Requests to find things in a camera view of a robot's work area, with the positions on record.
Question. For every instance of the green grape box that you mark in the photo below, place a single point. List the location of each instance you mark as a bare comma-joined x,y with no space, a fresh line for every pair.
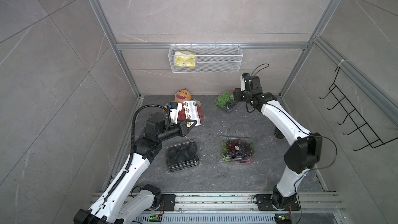
226,101

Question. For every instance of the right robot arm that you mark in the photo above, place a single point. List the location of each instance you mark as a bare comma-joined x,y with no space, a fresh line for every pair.
305,147

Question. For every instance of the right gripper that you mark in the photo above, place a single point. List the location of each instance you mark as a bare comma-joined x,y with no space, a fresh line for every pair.
236,94

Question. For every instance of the white wire basket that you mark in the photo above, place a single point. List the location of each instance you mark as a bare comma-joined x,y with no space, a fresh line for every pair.
210,58

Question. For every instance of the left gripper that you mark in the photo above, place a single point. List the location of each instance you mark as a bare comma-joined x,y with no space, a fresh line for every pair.
184,130

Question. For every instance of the black oval object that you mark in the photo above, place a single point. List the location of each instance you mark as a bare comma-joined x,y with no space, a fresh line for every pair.
278,134

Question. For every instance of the black fruit box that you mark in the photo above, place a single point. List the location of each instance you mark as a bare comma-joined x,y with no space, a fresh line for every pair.
182,156

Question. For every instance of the yellow packet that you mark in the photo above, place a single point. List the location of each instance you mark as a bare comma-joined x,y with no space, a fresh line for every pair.
185,59

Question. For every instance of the black hook rack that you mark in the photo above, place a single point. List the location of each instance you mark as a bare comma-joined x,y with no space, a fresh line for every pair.
361,125

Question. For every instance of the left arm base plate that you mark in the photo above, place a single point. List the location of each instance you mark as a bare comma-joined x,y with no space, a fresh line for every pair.
165,202

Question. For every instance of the strawberry box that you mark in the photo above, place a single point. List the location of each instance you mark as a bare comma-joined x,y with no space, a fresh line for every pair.
182,115

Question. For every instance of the white sticker sheet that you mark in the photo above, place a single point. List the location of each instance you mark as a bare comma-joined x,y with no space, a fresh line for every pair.
191,111

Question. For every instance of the purple grape box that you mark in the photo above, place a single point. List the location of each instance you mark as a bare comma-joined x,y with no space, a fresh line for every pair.
238,150

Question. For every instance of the orange shark plush toy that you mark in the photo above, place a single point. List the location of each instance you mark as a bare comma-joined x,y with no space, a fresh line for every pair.
182,95

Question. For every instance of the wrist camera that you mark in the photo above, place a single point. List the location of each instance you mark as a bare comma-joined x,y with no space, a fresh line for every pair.
174,109
244,81

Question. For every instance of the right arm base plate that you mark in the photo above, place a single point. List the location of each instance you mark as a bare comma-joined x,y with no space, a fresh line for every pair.
268,202

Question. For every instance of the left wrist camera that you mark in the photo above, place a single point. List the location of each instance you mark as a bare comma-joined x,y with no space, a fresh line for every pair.
174,109

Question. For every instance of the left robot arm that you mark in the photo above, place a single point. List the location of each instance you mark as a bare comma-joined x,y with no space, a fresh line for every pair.
111,207

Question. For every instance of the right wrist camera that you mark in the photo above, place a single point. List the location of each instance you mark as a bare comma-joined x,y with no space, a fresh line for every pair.
244,81

